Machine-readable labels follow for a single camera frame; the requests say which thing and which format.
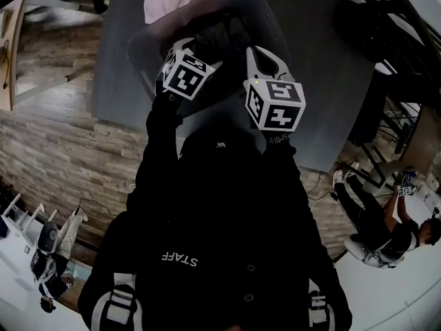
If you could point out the light gray chair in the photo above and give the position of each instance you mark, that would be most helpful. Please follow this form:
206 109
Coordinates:
358 252

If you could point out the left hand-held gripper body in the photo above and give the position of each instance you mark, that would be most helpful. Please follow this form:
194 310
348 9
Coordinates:
182 79

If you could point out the person's black jacket torso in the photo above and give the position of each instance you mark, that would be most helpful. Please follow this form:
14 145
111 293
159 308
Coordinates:
220 202

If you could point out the person's right forearm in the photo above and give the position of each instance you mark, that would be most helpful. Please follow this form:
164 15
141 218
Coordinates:
279 153

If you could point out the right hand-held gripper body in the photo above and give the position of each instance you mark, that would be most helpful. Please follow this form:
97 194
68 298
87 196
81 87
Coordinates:
275 105

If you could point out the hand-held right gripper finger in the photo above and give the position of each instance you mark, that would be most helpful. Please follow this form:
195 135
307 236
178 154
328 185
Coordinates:
253 65
282 69

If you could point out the brown wooden table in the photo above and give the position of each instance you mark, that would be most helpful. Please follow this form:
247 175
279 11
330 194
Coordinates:
423 140

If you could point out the black office chair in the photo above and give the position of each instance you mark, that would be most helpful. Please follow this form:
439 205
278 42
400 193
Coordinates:
365 116

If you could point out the light wooden table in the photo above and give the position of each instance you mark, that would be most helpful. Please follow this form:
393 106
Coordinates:
17 29

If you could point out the person's left forearm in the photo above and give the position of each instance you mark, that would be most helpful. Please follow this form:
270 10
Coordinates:
162 133

